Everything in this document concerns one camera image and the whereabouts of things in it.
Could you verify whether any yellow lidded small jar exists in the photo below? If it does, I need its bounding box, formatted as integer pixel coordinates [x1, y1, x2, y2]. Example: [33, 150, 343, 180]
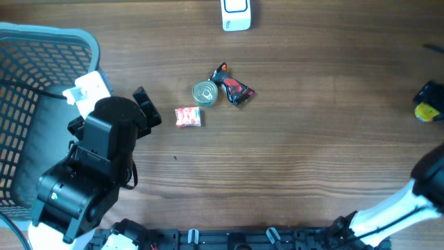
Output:
[414, 102, 441, 122]

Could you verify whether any red snack packet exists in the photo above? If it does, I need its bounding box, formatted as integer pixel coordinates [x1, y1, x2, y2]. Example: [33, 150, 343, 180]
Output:
[175, 107, 201, 128]

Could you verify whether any round metal tin can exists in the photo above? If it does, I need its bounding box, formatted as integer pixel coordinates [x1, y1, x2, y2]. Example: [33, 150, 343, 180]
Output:
[192, 80, 219, 107]

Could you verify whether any black and clear foil pouch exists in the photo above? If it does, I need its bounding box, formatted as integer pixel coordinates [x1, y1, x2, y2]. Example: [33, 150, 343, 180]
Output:
[210, 62, 255, 106]

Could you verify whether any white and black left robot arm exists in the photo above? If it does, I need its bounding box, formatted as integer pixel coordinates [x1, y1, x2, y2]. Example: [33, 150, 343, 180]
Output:
[28, 87, 162, 249]

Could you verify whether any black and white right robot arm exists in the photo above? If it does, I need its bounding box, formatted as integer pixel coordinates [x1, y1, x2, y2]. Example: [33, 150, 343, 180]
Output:
[324, 144, 443, 249]

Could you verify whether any white barcode scanner box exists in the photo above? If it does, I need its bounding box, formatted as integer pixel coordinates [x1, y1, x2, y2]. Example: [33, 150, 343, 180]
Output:
[220, 0, 251, 32]

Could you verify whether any grey plastic mesh basket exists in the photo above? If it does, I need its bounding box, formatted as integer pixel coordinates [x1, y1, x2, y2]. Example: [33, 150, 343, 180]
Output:
[1, 22, 100, 221]

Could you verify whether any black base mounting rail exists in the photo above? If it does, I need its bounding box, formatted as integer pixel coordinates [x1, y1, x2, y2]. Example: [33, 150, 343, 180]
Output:
[85, 217, 374, 250]

